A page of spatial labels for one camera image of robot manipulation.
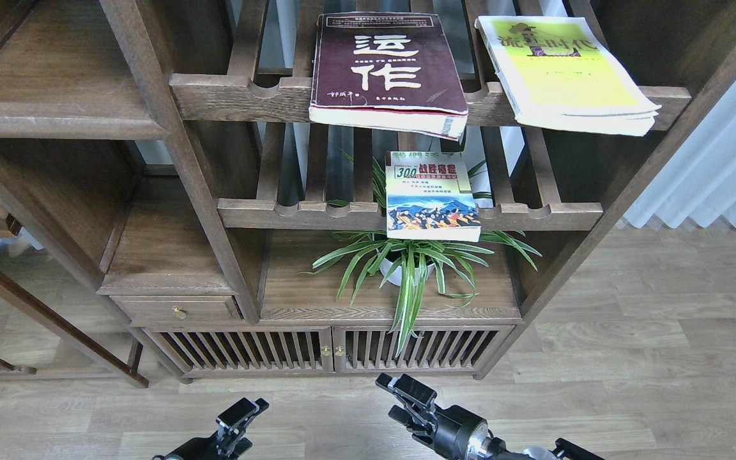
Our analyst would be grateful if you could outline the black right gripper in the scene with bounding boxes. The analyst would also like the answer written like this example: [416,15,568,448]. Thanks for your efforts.
[376,373,488,459]

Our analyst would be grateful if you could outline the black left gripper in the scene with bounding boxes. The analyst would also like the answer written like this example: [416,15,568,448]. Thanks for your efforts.
[165,398,270,459]

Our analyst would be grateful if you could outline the colourful 300 paperback book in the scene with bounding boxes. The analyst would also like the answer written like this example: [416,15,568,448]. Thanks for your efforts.
[386,151,482,242]

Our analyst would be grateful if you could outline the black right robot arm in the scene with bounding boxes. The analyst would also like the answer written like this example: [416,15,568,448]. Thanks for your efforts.
[376,373,599,459]

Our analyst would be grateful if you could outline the right slatted cabinet door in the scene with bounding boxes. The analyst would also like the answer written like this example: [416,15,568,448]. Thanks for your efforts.
[332,325,513,374]

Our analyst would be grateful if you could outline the slatted cabinet door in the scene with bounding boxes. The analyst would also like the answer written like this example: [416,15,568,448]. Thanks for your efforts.
[332,325,513,374]
[146,326,335,378]

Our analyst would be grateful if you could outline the left slatted cabinet door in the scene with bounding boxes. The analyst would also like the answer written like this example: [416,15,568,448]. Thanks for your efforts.
[146,326,335,378]

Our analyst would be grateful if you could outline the brass drawer knob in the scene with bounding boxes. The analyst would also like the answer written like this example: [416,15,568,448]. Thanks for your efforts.
[172,307,188,320]

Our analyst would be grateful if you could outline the white plant pot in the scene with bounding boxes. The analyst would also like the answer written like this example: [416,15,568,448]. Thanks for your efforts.
[379,254,436,289]

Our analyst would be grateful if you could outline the small wooden drawer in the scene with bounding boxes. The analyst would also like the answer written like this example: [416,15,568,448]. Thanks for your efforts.
[111,295,242,326]

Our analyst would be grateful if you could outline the dark wooden bookshelf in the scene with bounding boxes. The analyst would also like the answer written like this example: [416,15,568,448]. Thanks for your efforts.
[0,1,736,381]

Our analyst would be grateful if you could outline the maroon book white characters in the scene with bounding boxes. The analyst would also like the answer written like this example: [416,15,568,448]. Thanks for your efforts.
[309,11,468,141]

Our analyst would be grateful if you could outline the yellow cover book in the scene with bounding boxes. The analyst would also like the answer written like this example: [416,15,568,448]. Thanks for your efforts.
[475,15,659,136]

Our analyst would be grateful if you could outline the white pleated curtain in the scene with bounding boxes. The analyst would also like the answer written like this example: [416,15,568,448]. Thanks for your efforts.
[621,81,736,228]

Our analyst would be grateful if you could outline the wooden side furniture frame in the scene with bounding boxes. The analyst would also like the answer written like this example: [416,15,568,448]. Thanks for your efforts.
[0,206,149,388]

